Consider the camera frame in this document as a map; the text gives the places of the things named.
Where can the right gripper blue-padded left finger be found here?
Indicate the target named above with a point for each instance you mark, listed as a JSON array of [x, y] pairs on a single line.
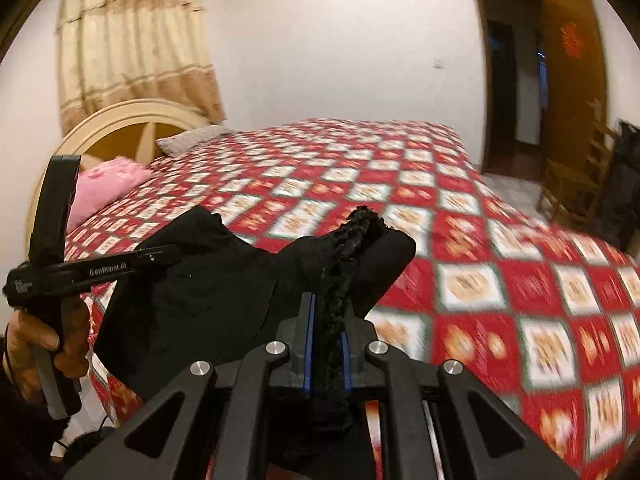
[[297, 334]]

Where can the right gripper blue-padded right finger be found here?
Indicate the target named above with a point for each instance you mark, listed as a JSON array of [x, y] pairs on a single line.
[[358, 374]]

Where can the black pants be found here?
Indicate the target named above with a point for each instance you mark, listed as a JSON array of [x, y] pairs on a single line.
[[223, 297]]

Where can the left human hand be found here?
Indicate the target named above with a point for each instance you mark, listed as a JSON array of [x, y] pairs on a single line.
[[25, 333]]

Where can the pink pillow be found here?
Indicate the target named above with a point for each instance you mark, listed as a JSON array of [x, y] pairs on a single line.
[[102, 185]]

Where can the cream wooden headboard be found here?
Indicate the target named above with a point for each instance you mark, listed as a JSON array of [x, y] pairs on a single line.
[[131, 129]]

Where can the grey striped pillow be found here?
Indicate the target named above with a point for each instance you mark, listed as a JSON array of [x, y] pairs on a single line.
[[178, 144]]

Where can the red checkered bedspread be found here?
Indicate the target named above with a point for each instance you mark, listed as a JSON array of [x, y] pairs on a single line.
[[547, 318]]

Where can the beige patterned curtain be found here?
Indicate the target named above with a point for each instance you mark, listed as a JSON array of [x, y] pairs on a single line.
[[112, 51]]

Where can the wooden chair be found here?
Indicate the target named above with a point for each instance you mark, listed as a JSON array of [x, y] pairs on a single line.
[[569, 196]]

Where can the black bag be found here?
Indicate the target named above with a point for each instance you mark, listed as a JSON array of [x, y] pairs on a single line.
[[618, 214]]

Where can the brown wooden door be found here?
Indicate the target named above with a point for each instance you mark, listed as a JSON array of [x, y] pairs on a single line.
[[572, 82]]

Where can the red door decoration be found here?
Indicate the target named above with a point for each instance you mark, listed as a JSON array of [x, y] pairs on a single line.
[[572, 41]]

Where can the white wall switch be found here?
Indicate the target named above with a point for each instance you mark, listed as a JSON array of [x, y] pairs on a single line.
[[438, 64]]

